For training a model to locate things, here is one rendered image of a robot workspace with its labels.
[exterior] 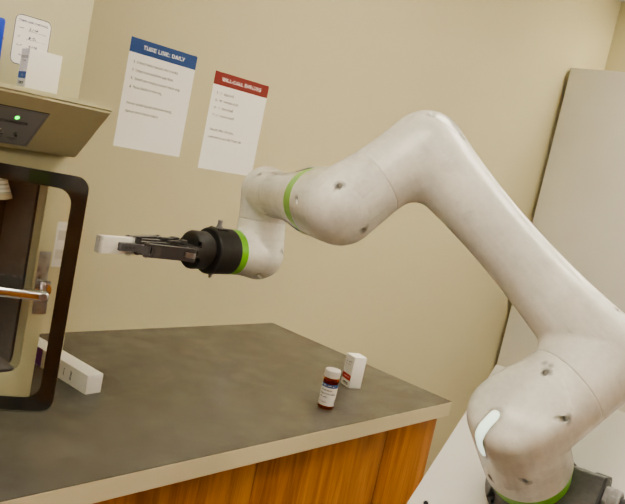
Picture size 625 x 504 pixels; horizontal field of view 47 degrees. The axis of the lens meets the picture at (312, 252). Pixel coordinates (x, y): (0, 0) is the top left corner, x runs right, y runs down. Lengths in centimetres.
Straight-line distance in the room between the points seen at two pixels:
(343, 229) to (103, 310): 107
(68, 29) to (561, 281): 90
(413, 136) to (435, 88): 180
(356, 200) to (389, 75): 163
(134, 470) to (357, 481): 71
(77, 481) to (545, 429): 69
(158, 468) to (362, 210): 56
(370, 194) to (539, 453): 42
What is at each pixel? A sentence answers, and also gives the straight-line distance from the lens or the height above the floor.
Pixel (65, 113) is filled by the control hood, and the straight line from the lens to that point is 124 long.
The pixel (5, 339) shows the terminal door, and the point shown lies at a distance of 126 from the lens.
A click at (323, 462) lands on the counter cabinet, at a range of 167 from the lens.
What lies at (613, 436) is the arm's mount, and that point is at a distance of 127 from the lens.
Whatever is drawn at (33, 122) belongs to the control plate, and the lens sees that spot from 124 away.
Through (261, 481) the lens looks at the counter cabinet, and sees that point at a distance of 154.
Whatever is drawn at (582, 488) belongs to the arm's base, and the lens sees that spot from 116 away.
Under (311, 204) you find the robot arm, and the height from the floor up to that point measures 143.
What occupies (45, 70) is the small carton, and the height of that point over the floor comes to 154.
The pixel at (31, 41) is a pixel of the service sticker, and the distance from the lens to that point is 131.
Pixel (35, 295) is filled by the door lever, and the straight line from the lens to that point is 119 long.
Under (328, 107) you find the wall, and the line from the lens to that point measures 242.
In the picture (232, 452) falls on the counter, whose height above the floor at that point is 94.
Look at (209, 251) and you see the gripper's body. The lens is 138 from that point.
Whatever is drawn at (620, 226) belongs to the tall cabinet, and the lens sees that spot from 365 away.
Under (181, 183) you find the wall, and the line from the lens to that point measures 205.
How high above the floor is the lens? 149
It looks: 7 degrees down
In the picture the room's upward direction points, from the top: 12 degrees clockwise
